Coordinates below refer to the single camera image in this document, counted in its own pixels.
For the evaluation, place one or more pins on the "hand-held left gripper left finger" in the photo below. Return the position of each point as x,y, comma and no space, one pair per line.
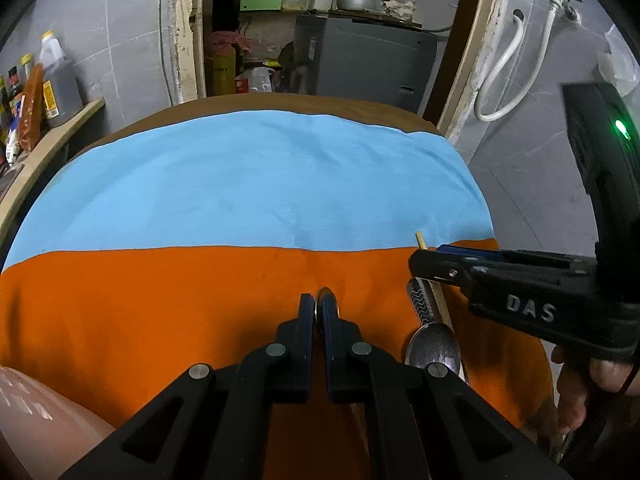
295,360

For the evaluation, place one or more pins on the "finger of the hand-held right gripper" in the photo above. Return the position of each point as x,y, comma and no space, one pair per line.
435,266
465,248

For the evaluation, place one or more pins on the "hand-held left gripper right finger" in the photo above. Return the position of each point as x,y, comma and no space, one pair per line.
340,360

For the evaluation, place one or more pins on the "gold metal spoon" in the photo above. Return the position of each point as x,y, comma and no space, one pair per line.
325,290

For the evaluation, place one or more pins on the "person's right hand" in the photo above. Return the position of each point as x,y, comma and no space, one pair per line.
572,385

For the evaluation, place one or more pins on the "silver metal spoon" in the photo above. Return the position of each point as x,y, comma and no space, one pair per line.
432,350

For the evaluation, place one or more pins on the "white hanging plastic bag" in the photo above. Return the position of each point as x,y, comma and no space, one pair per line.
622,60

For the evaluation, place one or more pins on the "striped colourful blanket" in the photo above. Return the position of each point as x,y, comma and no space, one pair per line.
250,185

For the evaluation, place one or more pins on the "grey washing machine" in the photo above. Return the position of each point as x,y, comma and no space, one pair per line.
365,60

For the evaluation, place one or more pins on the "clear plastic jug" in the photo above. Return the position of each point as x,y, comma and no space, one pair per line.
255,81

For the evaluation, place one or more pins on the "metal cooking pot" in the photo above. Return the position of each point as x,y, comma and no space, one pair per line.
357,0

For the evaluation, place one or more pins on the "yellow gas cylinder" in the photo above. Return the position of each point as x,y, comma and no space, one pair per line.
222,70

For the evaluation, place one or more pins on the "green box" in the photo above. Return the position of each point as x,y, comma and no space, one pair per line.
260,2

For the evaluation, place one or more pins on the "beige kitchen counter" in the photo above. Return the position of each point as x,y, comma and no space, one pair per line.
50,145

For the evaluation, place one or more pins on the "large dark oil jug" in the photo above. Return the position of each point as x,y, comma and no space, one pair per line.
62,90

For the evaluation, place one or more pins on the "orange red snack bag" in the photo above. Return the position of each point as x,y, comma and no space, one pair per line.
34,110

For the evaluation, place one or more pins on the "blue white packet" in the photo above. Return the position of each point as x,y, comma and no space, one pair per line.
14,132

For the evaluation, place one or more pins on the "clear yellow cap bottle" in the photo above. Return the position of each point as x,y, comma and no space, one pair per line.
26,67

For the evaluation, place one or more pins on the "metal wall tap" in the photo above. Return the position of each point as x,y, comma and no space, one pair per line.
567,2

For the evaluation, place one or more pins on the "worn wooden door frame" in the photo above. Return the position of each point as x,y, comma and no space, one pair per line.
187,35

